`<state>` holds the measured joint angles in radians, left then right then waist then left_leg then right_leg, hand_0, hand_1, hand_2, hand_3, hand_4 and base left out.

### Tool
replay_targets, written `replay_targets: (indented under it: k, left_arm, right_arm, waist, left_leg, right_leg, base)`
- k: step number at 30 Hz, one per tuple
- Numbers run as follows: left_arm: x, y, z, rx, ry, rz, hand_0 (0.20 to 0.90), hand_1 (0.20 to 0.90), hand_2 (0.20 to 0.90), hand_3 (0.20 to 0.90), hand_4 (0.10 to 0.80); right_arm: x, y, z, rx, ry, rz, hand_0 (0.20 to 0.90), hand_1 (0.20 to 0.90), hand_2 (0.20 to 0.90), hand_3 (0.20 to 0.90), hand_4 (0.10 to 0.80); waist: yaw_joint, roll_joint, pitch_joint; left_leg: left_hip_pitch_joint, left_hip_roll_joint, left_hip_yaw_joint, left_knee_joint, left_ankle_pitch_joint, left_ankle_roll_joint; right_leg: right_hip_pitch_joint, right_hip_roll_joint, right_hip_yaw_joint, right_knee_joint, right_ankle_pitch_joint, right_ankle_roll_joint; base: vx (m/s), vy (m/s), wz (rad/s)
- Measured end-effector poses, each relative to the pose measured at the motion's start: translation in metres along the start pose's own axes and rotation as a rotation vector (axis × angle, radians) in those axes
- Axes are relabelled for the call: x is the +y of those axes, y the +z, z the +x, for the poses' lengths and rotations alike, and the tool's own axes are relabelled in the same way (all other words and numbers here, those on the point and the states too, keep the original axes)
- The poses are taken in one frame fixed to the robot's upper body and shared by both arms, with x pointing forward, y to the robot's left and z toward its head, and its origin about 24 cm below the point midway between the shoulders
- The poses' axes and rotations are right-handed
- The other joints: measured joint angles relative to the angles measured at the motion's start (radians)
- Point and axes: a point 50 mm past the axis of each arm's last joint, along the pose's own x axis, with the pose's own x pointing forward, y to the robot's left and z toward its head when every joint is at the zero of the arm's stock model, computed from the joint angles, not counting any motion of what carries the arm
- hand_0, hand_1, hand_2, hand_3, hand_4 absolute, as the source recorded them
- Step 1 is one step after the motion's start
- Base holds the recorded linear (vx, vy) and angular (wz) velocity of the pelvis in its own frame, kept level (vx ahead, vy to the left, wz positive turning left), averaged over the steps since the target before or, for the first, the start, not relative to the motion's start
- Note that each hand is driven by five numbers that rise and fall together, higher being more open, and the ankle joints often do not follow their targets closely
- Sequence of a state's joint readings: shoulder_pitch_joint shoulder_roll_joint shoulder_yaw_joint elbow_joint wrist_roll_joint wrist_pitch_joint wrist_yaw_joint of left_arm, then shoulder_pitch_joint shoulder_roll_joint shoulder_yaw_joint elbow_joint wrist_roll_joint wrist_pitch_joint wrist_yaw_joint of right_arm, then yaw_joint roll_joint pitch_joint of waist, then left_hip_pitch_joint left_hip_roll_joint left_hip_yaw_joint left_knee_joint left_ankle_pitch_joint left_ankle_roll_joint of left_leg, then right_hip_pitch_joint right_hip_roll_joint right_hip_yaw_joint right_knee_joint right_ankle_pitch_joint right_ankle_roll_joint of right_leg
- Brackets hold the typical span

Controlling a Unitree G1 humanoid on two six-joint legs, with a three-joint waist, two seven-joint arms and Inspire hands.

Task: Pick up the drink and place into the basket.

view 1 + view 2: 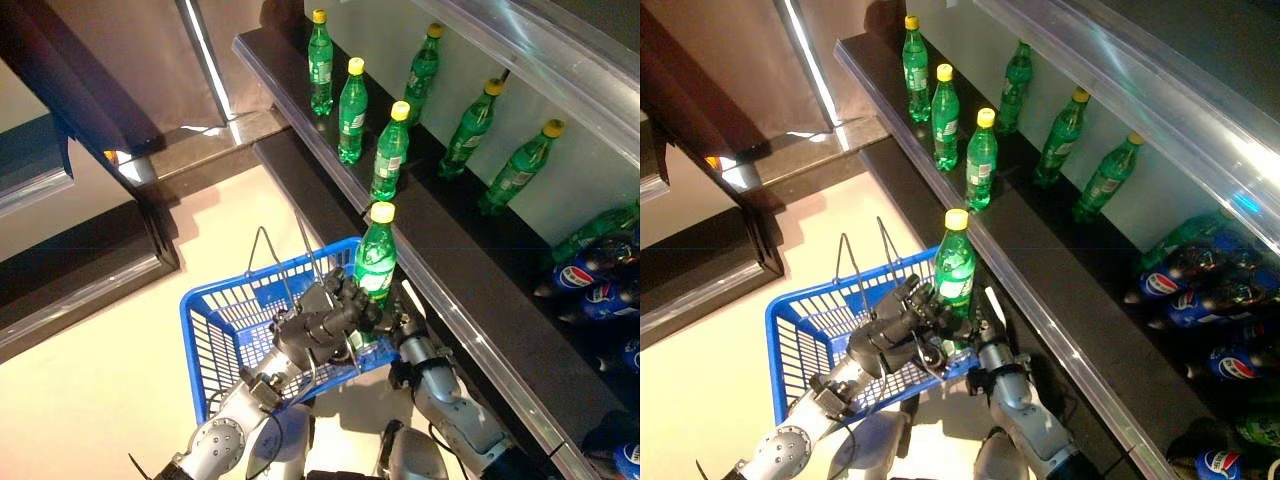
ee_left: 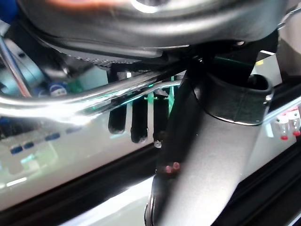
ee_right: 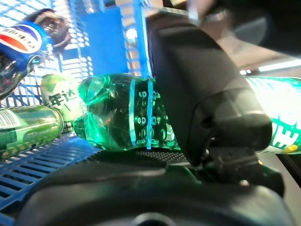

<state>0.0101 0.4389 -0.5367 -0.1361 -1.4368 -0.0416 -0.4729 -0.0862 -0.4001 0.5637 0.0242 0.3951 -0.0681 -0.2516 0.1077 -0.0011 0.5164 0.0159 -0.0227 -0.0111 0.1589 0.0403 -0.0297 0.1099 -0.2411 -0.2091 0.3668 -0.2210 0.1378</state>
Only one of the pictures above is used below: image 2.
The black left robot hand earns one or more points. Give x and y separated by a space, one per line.
207 153

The cola bottle blue label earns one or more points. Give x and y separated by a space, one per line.
57 89

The white bottle red cap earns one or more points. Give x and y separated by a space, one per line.
282 127
295 123

